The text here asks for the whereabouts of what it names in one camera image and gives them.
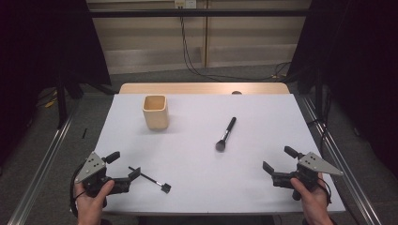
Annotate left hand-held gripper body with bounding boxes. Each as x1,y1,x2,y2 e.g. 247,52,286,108
74,152,131,207

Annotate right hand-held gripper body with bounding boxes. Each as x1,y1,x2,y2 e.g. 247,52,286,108
271,151,344,202

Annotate black brow comb brush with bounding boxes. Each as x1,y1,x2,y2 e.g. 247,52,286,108
128,166,173,194

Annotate fluffy powder makeup brush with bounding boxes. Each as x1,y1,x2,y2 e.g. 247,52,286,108
215,116,237,153

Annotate cream ceramic square cup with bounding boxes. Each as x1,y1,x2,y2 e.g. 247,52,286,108
142,95,170,130

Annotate person's left hand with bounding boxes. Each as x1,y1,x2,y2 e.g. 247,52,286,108
74,180,115,225

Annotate person's right hand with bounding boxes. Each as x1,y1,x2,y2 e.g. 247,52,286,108
290,172,334,225

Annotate white table mat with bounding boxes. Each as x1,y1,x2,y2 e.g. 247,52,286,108
93,93,346,217

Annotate black metal stand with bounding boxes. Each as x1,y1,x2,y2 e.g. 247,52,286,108
55,73,69,129

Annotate black curtain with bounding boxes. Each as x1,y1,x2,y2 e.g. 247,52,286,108
0,0,113,168
286,0,398,180

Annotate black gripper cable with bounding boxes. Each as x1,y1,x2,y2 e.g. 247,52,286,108
317,179,332,205
69,167,83,218

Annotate aluminium floor rail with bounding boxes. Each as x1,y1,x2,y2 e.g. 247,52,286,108
8,99,81,225
299,94,383,225

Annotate black floor cable bundle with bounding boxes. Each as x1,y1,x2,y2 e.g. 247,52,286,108
271,61,294,80

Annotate black wall cable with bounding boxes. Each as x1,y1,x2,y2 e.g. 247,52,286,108
178,7,220,80
179,7,284,83

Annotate black horizontal frame bar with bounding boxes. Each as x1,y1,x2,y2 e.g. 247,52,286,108
88,8,312,19

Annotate white wall power outlet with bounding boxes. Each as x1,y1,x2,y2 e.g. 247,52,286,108
174,0,197,9

